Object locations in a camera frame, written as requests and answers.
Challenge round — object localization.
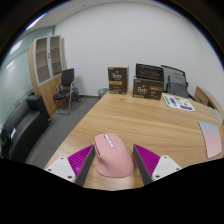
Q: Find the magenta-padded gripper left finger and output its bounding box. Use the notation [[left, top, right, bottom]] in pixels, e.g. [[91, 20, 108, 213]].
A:
[[44, 143, 97, 188]]

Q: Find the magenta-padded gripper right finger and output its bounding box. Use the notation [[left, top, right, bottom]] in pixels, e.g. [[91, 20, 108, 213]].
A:
[[132, 143, 183, 187]]

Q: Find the pink computer mouse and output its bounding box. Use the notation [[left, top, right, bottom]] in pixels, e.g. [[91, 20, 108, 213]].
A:
[[93, 132, 135, 178]]

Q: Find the pink and blue mouse pad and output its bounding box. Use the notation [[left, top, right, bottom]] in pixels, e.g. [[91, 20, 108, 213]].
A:
[[198, 120, 223, 160]]

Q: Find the black leather sofa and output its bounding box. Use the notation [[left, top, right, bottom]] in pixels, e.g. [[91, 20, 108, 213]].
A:
[[0, 94, 52, 163]]

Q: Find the white green purple sticker sheet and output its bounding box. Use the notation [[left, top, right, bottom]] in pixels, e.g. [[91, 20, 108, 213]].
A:
[[161, 92, 196, 112]]

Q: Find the wide brown cardboard box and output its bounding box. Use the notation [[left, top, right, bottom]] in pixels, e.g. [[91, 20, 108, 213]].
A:
[[132, 76, 165, 101]]

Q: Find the wooden side desk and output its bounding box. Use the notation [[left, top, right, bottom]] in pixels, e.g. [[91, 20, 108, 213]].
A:
[[193, 85, 224, 123]]

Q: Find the grey backpack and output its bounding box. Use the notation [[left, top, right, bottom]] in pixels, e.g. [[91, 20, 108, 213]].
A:
[[166, 73, 190, 99]]

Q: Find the grey waste bin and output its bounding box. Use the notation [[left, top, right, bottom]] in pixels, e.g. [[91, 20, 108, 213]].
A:
[[97, 87, 110, 100]]

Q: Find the wooden shelf cabinet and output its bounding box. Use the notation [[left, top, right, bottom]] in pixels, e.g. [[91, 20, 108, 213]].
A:
[[28, 34, 68, 116]]

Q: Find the black visitor chair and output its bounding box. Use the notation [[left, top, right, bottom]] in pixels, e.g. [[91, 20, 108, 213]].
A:
[[52, 67, 81, 116]]

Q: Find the black mesh office chair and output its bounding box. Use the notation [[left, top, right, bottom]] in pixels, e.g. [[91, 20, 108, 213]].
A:
[[160, 64, 195, 100]]

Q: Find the flat black box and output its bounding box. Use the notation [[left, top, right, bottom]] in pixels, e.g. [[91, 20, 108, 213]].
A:
[[135, 62, 165, 83]]

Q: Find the tall brown cardboard box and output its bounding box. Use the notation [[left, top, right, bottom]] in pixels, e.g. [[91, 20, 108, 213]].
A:
[[107, 65, 130, 95]]

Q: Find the ceiling light strip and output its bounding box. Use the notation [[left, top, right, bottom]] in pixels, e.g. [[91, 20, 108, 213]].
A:
[[26, 12, 48, 31]]

